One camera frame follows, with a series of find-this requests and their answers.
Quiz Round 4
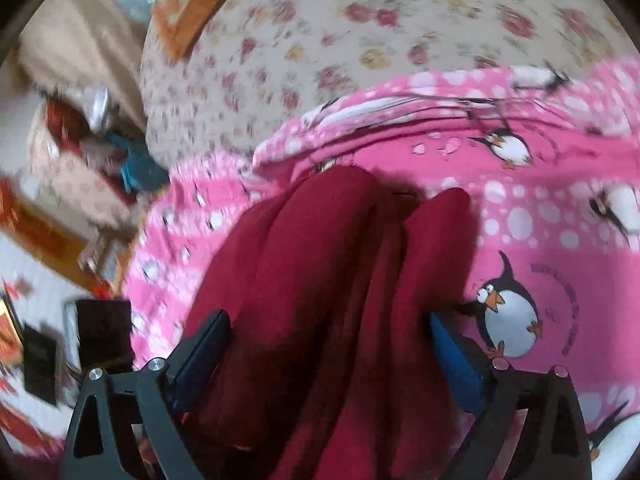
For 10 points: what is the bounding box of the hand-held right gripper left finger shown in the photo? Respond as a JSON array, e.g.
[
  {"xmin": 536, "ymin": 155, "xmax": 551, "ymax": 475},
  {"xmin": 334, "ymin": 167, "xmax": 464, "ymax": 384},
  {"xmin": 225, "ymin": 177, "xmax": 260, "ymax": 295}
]
[{"xmin": 60, "ymin": 309, "xmax": 234, "ymax": 480}]

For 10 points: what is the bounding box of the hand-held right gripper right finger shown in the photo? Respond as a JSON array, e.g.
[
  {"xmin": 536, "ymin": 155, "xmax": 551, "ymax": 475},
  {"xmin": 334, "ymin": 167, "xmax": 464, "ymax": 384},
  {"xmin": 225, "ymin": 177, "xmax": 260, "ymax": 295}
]
[{"xmin": 429, "ymin": 311, "xmax": 594, "ymax": 480}]

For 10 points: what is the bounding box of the dark red sweater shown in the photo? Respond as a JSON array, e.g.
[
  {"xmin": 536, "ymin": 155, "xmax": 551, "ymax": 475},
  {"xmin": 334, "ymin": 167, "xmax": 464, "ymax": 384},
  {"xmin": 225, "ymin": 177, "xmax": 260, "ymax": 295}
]
[{"xmin": 172, "ymin": 165, "xmax": 482, "ymax": 480}]

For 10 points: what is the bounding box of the dark brown box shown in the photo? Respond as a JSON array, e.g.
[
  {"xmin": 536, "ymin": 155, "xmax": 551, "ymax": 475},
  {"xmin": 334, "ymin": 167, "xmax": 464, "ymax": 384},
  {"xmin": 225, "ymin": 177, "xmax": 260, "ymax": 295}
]
[{"xmin": 75, "ymin": 299, "xmax": 135, "ymax": 372}]

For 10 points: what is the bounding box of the black flat object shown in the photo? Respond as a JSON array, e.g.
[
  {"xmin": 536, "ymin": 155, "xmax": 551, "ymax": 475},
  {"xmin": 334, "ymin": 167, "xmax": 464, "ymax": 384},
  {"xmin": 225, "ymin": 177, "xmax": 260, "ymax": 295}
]
[{"xmin": 22, "ymin": 325, "xmax": 60, "ymax": 398}]

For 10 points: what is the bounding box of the pink penguin print blanket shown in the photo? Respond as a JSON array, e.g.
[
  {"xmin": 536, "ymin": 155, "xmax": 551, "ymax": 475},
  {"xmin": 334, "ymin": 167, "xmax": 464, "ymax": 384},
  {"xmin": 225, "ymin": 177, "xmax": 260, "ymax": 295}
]
[{"xmin": 120, "ymin": 55, "xmax": 640, "ymax": 480}]

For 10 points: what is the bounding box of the blue plastic bag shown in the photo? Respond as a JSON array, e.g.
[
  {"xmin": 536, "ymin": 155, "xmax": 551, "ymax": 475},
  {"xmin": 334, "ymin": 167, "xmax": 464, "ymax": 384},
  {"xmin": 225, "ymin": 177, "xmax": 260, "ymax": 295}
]
[{"xmin": 106, "ymin": 132, "xmax": 171, "ymax": 195}]

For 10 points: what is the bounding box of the beige cloth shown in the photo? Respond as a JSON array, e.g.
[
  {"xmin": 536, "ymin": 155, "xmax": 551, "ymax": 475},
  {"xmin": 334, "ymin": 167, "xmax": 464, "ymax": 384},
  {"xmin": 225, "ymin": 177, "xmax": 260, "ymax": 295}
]
[{"xmin": 17, "ymin": 0, "xmax": 153, "ymax": 131}]

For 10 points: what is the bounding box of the floral bed sheet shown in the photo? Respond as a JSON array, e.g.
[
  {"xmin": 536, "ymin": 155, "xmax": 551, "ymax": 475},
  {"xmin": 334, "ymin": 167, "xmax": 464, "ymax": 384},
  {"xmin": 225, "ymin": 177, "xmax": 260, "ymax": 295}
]
[{"xmin": 140, "ymin": 0, "xmax": 640, "ymax": 171}]

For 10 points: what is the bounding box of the orange patterned cushion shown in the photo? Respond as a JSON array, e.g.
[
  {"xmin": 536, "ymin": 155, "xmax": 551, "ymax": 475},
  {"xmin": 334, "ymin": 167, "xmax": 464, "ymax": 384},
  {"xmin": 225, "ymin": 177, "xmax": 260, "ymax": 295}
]
[{"xmin": 150, "ymin": 0, "xmax": 273, "ymax": 63}]

